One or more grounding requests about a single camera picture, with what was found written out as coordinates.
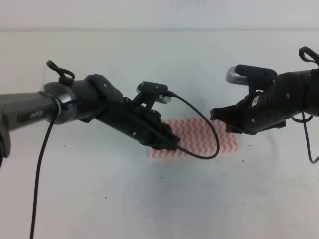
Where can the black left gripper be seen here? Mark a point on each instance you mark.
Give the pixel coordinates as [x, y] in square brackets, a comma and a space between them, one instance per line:
[144, 126]

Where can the pink white striped towel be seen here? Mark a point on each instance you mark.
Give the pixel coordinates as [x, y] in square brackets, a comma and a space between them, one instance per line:
[198, 138]

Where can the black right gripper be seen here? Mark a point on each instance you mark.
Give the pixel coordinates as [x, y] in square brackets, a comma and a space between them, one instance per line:
[254, 114]

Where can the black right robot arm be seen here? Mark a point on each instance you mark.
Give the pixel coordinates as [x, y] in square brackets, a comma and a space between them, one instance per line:
[301, 88]

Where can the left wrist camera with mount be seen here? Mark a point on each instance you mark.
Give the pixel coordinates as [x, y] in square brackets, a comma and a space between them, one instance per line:
[149, 93]

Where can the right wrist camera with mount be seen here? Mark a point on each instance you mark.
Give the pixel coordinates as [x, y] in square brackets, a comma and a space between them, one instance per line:
[256, 78]

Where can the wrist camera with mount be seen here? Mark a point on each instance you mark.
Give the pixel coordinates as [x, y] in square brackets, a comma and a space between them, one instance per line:
[149, 93]
[256, 78]

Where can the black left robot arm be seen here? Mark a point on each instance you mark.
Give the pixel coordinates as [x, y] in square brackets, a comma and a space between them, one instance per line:
[93, 98]

